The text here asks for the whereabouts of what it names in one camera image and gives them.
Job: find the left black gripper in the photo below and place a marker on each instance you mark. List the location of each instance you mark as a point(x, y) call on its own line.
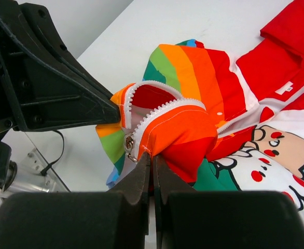
point(42, 86)

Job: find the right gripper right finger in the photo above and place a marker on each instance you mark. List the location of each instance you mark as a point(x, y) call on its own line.
point(169, 193)

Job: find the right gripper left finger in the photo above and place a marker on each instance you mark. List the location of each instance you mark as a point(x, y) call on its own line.
point(135, 188)

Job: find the rainbow children's hooded jacket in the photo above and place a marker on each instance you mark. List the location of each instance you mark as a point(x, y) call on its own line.
point(221, 124)

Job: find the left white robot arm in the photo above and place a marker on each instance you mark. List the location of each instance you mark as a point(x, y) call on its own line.
point(42, 88)

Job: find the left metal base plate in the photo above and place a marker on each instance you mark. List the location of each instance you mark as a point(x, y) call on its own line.
point(28, 177)

